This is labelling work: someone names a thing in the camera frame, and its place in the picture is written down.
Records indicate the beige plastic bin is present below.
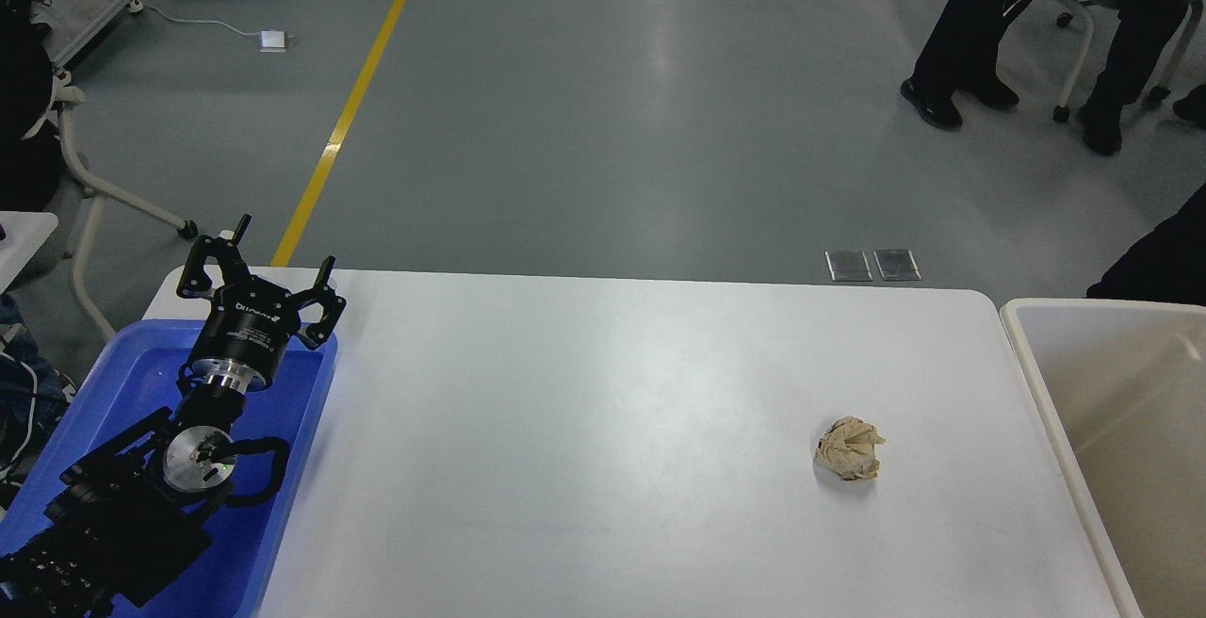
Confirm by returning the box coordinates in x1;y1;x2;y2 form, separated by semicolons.
1001;299;1205;617

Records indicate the right metal floor plate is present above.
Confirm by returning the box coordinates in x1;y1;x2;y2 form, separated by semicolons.
873;249;921;282

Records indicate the white power adapter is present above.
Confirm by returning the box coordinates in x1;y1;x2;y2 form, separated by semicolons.
259;30;288;53

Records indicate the person in black trousers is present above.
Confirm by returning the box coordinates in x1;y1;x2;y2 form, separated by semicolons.
900;0;1034;130

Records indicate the person in black at left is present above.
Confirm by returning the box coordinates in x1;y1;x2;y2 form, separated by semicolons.
1;11;64;212

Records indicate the white floor cable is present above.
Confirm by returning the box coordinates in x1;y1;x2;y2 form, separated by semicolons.
127;2;263;39

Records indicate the metal floor plate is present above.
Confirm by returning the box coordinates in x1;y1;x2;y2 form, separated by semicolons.
825;250;876;282
873;249;921;282

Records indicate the white side table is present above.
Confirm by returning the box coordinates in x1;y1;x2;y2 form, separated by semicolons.
1;210;57;292

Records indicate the white chair frame left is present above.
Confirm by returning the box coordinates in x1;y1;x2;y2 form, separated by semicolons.
49;69;198;342

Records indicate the crumpled beige paper ball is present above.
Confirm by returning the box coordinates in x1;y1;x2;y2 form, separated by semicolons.
814;415;886;483

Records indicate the grey metal platform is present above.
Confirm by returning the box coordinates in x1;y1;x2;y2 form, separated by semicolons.
33;0;135;68

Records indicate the person in black at right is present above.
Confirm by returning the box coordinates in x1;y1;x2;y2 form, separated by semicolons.
1085;186;1205;307

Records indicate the white office chair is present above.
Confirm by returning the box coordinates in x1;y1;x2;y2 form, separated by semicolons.
1052;0;1204;123

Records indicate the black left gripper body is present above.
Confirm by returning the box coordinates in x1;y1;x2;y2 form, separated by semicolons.
187;284;302;391

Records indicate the blue plastic bin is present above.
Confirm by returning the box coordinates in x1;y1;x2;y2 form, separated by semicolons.
1;320;336;617

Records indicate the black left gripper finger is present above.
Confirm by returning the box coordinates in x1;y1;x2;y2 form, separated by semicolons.
176;215;253;301
280;256;349;350

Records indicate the seated person in black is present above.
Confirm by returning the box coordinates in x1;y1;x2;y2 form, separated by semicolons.
1078;0;1189;155

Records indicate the left metal floor plate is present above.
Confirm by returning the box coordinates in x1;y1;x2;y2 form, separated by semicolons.
825;250;876;282

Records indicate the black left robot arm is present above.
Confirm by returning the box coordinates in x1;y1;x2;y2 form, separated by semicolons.
2;216;349;617

